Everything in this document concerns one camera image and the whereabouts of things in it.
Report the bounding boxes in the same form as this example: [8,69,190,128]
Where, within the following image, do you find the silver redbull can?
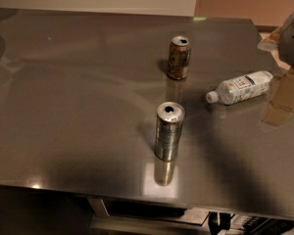
[155,102,185,162]

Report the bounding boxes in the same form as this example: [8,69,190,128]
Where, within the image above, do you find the brown orange drink can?
[167,35,192,80]

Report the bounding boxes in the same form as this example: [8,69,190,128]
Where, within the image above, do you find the clear plastic water bottle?
[206,70,272,105]

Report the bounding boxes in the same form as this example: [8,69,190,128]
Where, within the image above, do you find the metal shelf under table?
[88,198,210,235]

